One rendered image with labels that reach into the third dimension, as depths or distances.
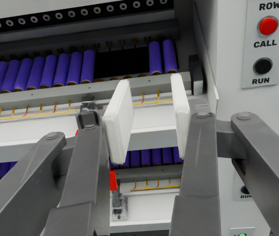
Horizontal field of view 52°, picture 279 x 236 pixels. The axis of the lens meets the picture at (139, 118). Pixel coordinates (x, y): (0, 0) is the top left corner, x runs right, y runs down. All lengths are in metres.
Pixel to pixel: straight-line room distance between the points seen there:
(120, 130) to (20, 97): 0.29
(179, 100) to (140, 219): 0.38
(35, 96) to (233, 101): 0.26
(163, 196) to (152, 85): 0.22
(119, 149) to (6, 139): 0.29
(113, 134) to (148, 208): 0.38
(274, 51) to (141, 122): 0.17
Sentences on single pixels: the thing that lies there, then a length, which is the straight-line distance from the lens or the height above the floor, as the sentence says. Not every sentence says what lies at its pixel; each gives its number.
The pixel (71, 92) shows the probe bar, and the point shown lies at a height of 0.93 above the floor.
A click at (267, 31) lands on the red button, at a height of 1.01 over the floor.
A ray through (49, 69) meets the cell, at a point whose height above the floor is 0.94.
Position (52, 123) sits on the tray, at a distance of 0.41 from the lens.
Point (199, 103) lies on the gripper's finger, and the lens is 0.17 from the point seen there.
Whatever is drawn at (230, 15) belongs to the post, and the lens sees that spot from 0.30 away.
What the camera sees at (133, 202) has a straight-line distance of 0.53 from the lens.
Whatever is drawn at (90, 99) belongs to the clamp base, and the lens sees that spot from 0.38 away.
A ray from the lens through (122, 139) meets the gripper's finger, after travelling 0.16.
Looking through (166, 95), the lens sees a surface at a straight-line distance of 0.38.
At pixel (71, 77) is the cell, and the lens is 0.43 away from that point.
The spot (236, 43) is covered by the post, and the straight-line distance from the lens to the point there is 0.31.
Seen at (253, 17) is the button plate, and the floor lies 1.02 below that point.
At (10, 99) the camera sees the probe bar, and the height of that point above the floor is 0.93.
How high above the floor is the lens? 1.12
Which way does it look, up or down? 36 degrees down
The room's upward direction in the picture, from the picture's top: 10 degrees counter-clockwise
